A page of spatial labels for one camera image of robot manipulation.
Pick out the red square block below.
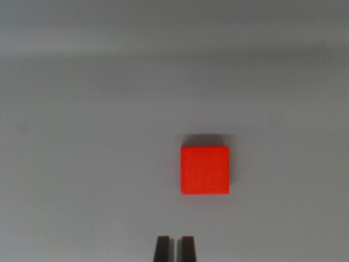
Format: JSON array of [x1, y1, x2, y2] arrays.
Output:
[[180, 145, 230, 195]]

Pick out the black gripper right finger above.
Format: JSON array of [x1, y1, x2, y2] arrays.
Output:
[[177, 236, 198, 262]]

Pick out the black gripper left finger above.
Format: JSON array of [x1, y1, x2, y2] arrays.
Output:
[[153, 235, 176, 262]]

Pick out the white plastic tray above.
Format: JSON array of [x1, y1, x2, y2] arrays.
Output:
[[0, 0, 349, 262]]

